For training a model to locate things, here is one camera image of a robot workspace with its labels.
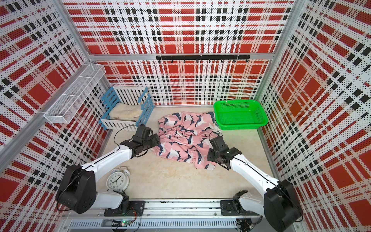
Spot pink shark print shorts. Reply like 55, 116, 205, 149
152, 112, 218, 171

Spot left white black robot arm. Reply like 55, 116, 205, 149
56, 124, 160, 217

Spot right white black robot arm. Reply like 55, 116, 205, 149
207, 136, 303, 232

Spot beige folded towel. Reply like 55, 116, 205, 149
109, 103, 143, 121

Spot blue and white slatted crate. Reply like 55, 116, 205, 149
99, 86, 155, 131

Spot green plastic basket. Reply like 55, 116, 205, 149
213, 100, 268, 131

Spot white twin bell alarm clock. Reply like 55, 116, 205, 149
106, 166, 130, 191

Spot green circuit board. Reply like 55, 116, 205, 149
111, 220, 132, 227

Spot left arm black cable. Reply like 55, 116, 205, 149
113, 124, 140, 147

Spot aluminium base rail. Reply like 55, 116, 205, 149
57, 198, 305, 232

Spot white wire mesh shelf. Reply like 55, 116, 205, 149
43, 63, 106, 124

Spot black wall hook rail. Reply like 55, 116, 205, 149
156, 55, 251, 61

